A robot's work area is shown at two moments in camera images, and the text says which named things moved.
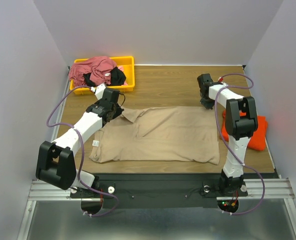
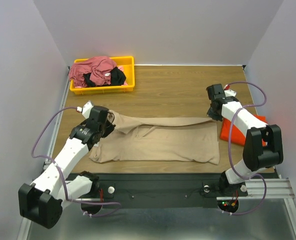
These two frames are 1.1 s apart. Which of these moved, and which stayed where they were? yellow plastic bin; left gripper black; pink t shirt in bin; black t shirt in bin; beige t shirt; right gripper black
Moved: left gripper black; right gripper black; beige t shirt
Stayed: black t shirt in bin; yellow plastic bin; pink t shirt in bin
